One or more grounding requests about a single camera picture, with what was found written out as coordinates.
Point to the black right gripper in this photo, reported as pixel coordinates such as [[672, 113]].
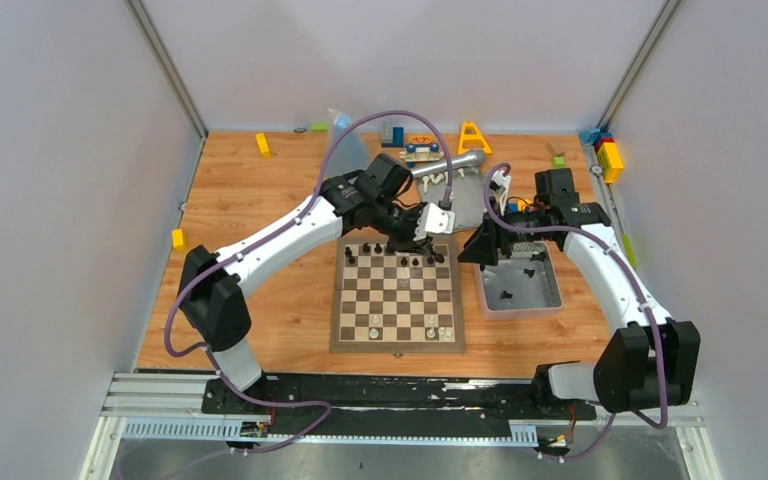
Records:
[[482, 246]]

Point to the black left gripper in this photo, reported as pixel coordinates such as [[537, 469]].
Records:
[[413, 235]]

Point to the grey tray white pieces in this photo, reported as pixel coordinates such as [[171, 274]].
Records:
[[467, 204]]

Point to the wooden chess board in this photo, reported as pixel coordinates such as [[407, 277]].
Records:
[[396, 303]]

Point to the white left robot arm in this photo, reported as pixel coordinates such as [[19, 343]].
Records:
[[215, 285]]

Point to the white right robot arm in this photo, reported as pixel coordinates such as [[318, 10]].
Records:
[[651, 358]]

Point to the grey tray black pieces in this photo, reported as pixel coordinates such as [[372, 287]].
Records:
[[521, 287]]

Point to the blue white toy car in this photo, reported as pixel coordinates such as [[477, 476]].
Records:
[[421, 149]]

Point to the silver metal cylinder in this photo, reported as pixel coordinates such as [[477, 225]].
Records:
[[472, 158]]

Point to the blue grey lego block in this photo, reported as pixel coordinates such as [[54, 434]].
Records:
[[392, 136]]

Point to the clear blue plastic bag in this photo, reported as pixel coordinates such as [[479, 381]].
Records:
[[351, 153]]

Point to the yellow triangular toy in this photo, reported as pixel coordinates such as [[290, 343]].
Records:
[[472, 138]]

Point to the stacked coloured duplo blocks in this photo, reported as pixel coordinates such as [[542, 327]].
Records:
[[607, 153]]

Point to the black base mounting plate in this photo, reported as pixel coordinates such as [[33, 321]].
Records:
[[393, 406]]

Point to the yellow cube at left edge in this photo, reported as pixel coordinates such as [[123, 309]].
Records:
[[179, 240]]

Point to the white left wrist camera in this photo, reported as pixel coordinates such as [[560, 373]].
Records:
[[434, 221]]

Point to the yellow block by wall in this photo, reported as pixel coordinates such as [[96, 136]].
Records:
[[263, 145]]

